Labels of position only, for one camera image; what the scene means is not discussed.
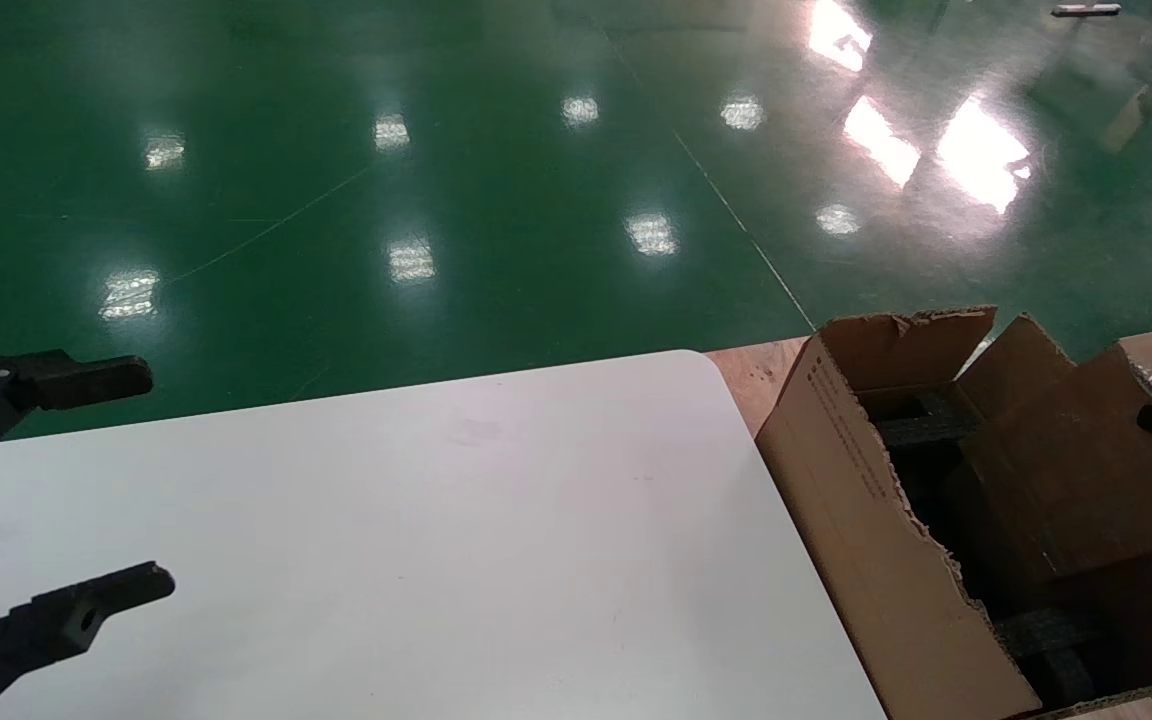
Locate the grey table foot bar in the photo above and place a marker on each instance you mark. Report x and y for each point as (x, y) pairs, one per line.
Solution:
(1086, 10)

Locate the black foam block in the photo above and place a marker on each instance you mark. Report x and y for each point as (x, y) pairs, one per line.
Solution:
(1051, 650)
(926, 428)

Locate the small cardboard box with hole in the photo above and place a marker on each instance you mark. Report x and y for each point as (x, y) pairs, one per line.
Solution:
(1086, 490)

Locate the big open cardboard box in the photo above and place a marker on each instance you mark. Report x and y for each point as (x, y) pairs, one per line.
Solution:
(856, 520)

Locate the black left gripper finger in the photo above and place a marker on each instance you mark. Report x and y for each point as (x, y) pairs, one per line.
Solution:
(86, 380)
(61, 618)

